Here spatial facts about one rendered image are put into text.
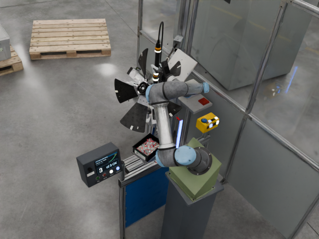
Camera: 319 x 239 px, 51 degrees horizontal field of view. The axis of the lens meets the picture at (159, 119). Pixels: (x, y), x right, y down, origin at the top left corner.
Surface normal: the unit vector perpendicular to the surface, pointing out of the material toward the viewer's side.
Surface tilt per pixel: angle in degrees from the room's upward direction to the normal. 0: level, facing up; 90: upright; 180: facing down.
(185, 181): 45
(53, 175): 0
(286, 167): 90
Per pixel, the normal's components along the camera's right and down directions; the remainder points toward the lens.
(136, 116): 0.04, 0.04
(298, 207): -0.80, 0.36
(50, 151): 0.07, -0.73
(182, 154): -0.40, -0.29
